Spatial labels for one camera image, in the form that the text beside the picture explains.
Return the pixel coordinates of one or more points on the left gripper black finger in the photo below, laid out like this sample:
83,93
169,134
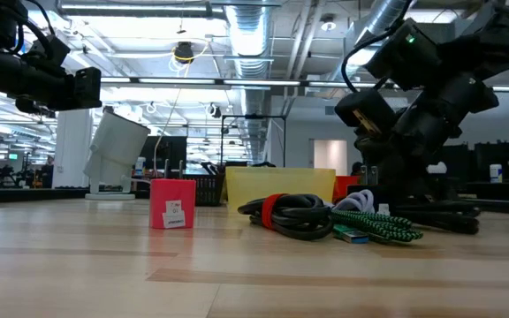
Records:
88,88

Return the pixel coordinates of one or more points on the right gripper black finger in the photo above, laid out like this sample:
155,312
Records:
391,154
427,172

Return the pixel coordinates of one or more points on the pink charger plug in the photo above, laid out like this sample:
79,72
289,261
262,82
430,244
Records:
170,194

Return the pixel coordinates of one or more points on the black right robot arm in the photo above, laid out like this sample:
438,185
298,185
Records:
493,40

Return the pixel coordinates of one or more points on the white tilted bin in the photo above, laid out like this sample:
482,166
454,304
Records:
117,146

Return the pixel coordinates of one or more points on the yellow translucent plastic bin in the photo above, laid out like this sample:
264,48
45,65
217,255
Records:
281,185

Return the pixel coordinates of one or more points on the white globe lamp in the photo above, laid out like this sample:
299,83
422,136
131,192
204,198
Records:
438,167

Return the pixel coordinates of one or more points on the person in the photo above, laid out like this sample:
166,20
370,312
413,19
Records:
357,168

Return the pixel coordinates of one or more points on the red slotted plastic basket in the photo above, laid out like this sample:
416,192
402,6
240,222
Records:
345,185

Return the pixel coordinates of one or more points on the white building column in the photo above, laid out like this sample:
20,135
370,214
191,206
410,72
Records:
71,150

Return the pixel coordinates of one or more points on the white plastic container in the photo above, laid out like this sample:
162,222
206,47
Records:
496,173

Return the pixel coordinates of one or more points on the black equipment cabinet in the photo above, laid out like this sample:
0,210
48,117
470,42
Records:
502,161

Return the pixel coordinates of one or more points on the black computer monitor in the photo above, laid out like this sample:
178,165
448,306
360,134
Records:
170,152

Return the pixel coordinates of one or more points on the overhead led light bar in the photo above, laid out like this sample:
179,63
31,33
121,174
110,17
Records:
259,82

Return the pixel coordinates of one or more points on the black slotted plastic basket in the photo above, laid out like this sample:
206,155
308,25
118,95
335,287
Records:
208,190

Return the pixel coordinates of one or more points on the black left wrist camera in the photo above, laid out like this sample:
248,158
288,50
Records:
49,50

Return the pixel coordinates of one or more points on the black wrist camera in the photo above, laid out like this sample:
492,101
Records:
49,50
404,55

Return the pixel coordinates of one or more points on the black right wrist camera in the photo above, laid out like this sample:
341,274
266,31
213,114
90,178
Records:
404,55

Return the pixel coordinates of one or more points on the black aluminium table frame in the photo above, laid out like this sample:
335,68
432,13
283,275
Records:
38,194

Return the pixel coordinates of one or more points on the black overhead camera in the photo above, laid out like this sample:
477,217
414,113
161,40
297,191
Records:
184,52

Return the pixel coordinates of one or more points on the spiral silver ventilation duct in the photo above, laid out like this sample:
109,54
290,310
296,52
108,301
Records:
369,22

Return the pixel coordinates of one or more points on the ribbed silver ventilation duct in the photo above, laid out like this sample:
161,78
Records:
249,35

